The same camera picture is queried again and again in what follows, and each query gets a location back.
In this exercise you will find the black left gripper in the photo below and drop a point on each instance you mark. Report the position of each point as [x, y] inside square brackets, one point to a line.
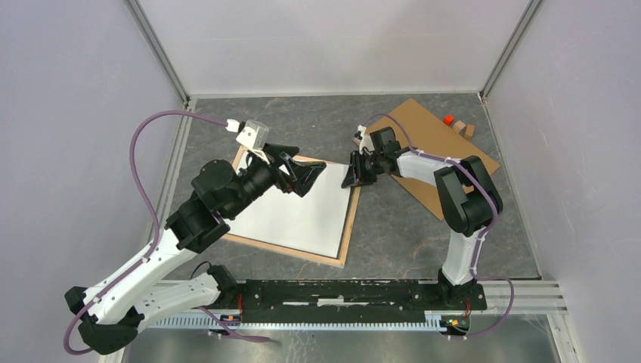
[305, 172]

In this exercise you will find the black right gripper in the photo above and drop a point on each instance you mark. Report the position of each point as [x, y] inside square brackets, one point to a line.
[354, 175]

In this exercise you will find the printed photo with white border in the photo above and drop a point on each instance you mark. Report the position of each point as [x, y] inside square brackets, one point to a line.
[300, 210]

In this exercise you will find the light wooden picture frame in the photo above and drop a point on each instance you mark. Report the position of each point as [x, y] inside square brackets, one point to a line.
[345, 235]

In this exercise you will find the brown cardboard backing board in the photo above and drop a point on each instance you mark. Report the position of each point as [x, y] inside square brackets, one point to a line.
[429, 134]

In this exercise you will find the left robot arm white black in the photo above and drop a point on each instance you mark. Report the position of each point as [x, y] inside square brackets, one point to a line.
[109, 315]

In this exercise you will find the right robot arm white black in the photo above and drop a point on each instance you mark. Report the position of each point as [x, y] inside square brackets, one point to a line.
[467, 195]

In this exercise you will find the red cube block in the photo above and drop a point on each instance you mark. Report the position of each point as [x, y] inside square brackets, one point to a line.
[448, 120]

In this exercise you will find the small wooden cube block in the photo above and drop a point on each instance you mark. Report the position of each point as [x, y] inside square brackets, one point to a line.
[458, 126]

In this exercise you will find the rectangular wooden block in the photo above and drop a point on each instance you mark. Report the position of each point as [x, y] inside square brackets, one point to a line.
[469, 132]

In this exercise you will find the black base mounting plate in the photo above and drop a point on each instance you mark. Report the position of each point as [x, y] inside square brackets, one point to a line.
[342, 301]

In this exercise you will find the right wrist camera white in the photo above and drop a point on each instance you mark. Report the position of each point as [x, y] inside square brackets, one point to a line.
[364, 141]

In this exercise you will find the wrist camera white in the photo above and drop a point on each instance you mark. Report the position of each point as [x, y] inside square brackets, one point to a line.
[251, 134]
[364, 141]

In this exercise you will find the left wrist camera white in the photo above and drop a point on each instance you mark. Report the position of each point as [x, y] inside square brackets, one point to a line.
[251, 134]

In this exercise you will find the aluminium rail with comb strip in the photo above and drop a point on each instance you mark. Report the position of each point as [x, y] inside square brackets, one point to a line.
[519, 297]

